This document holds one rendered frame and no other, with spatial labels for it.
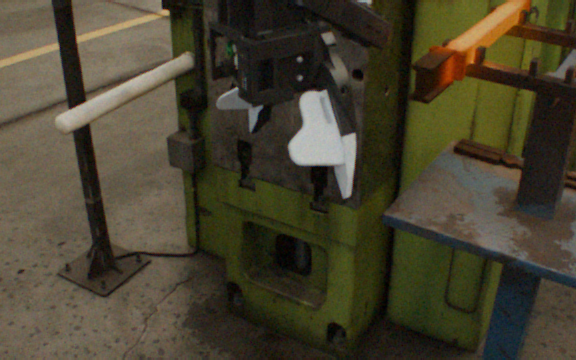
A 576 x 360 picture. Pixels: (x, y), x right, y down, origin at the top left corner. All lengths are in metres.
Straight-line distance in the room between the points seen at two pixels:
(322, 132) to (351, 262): 0.99
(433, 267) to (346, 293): 0.24
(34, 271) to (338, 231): 1.02
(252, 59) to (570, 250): 0.64
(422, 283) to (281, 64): 1.24
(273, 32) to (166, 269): 1.56
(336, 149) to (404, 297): 1.24
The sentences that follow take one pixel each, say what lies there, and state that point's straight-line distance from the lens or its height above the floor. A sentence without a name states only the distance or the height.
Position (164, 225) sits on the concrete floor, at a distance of 2.23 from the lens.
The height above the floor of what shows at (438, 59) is 0.96.
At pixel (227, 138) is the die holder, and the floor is 0.55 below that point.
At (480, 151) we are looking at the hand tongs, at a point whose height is 0.69.
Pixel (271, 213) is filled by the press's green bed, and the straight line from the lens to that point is 1.55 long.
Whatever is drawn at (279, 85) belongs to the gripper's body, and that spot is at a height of 1.03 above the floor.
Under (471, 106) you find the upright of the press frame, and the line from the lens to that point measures 1.45.
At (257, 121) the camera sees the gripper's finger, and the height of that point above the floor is 0.95.
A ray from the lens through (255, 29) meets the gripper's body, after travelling 0.53.
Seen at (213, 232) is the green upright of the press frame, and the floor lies 0.09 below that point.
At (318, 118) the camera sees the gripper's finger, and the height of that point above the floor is 1.00.
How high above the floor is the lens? 1.24
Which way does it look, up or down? 31 degrees down
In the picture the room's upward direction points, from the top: straight up
